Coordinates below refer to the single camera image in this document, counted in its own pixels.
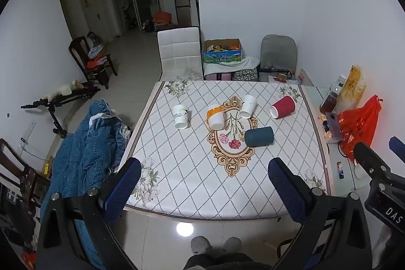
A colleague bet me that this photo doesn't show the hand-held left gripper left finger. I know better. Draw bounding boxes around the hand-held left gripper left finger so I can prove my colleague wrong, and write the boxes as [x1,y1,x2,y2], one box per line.
[36,158,142,270]

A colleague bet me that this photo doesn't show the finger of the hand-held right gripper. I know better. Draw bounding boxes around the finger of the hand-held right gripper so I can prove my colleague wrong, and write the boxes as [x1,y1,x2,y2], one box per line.
[389,136,405,163]
[354,142,392,177]

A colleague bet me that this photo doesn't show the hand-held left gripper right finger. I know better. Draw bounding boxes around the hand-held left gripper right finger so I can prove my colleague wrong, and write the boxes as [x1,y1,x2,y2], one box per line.
[268,158,372,270]

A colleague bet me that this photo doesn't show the dark teal cup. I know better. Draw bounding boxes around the dark teal cup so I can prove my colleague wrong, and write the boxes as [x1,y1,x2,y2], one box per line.
[244,126,274,147]

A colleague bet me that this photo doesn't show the red cup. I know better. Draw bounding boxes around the red cup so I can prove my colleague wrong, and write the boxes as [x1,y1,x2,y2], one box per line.
[270,95,296,119]

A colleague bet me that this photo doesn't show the plain white cup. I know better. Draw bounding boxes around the plain white cup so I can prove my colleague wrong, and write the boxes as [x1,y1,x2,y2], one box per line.
[239,95,257,118]

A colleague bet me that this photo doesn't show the white cup with green print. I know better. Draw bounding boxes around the white cup with green print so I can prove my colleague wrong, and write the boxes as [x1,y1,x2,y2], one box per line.
[173,105,190,130]

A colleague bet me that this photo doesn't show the orange and white cup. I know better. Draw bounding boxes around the orange and white cup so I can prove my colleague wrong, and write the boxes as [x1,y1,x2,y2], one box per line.
[206,105,225,131]

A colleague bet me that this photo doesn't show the glass side table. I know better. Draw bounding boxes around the glass side table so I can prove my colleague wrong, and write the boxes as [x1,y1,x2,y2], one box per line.
[300,85,375,196]

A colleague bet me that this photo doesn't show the red plastic bag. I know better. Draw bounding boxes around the red plastic bag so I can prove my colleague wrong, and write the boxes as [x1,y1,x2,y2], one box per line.
[337,95,379,162]

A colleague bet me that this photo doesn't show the grey smartphone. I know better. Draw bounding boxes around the grey smartphone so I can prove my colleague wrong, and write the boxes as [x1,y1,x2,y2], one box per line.
[325,112,343,141]

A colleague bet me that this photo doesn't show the blue quilt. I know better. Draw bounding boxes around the blue quilt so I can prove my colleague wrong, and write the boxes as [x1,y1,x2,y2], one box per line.
[39,99,132,270]

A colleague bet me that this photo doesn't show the brown bottle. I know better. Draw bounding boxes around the brown bottle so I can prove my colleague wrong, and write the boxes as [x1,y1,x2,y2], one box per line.
[319,92,340,114]

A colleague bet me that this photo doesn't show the patterned white tablecloth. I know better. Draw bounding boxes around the patterned white tablecloth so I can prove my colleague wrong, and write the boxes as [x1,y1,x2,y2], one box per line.
[125,80,333,221]

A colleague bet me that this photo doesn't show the person's right grey shoe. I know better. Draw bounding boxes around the person's right grey shoe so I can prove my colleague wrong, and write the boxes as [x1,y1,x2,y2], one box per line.
[222,237,242,254]

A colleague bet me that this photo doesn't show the person's grey shoe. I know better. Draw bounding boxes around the person's grey shoe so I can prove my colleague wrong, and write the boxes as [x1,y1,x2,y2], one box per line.
[191,236,212,256]
[222,237,242,254]

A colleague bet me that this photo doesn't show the yellow plastic bag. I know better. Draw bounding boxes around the yellow plastic bag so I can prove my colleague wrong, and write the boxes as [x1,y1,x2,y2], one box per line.
[338,65,367,112]

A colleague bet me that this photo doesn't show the clear bottle with white cap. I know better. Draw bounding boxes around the clear bottle with white cap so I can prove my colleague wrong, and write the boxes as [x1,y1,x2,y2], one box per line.
[329,73,347,94]

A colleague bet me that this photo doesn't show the person's left grey shoe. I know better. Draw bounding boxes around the person's left grey shoe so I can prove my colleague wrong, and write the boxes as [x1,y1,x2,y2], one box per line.
[191,236,212,256]

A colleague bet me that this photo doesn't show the person's dark trouser legs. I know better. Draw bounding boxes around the person's dark trouser legs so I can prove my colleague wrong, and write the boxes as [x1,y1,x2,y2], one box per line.
[184,253,254,270]

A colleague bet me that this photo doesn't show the dark wooden chair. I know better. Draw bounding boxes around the dark wooden chair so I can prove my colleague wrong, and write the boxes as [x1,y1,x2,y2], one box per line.
[0,138,51,245]
[68,36,118,90]

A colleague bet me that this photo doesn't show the black tripod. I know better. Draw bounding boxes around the black tripod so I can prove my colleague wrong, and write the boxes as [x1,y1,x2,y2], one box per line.
[21,82,102,139]

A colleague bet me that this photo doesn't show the patterned dark bag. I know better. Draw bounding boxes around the patterned dark bag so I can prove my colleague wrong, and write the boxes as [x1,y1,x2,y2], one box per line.
[232,68,259,81]

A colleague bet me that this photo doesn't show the white cloth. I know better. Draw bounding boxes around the white cloth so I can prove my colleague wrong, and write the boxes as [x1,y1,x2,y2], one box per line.
[203,56,261,75]

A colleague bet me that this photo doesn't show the pile of clothes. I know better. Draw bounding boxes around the pile of clothes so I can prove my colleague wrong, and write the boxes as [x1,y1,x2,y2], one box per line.
[86,31,109,69]

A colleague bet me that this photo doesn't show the grey office chair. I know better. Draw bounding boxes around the grey office chair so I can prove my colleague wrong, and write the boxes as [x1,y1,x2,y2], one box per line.
[258,35,298,82]

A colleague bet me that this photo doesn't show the white padded chair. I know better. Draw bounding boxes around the white padded chair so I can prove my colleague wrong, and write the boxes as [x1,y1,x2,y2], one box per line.
[157,27,204,81]

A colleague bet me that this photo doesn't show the printed cardboard box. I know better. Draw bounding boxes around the printed cardboard box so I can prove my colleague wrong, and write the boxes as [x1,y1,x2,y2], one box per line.
[202,38,244,64]

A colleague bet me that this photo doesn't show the orange bag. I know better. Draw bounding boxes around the orange bag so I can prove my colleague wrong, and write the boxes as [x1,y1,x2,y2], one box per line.
[152,12,172,24]

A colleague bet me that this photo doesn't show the wooden door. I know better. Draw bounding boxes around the wooden door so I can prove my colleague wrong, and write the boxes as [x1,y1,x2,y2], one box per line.
[78,0,112,42]

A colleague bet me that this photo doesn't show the white refrigerator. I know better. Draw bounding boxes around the white refrigerator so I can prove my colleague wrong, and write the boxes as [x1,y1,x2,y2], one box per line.
[188,0,200,28]

